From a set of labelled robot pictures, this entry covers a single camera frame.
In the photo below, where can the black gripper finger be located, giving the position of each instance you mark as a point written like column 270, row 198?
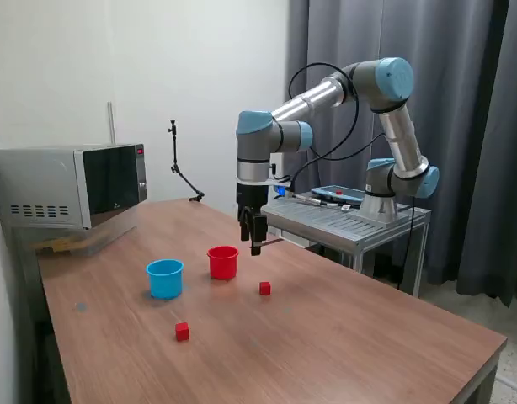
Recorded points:
column 258, row 229
column 245, row 225

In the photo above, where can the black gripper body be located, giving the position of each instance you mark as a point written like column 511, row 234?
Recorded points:
column 251, row 198

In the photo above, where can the red cube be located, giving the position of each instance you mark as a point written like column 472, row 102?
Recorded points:
column 264, row 288
column 182, row 331

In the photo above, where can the silver blue UR5e robot arm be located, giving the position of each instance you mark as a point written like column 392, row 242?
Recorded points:
column 309, row 101

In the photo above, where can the black tape strip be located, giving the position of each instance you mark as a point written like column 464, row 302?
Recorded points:
column 273, row 241

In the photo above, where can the red plastic cup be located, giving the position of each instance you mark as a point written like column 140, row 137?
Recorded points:
column 222, row 265

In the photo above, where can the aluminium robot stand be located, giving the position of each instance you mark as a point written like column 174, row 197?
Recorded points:
column 334, row 219

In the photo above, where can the robot teach pendant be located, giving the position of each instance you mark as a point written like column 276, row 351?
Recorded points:
column 338, row 195

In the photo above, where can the blue plastic cup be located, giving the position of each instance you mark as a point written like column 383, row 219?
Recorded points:
column 166, row 282

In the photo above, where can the grey-blue tape spot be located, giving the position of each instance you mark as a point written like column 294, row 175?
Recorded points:
column 81, row 307

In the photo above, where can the wooden plank pieces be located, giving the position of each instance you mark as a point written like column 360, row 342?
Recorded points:
column 60, row 246

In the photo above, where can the silver microwave oven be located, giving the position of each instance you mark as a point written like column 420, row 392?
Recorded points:
column 44, row 181

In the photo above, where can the grey curtain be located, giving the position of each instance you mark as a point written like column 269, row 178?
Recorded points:
column 465, row 84

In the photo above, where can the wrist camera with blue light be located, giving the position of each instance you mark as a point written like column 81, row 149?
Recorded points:
column 280, row 190

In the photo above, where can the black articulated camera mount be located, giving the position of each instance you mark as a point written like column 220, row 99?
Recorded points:
column 174, row 147

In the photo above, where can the white wall conduit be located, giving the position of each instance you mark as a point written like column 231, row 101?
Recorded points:
column 111, row 122

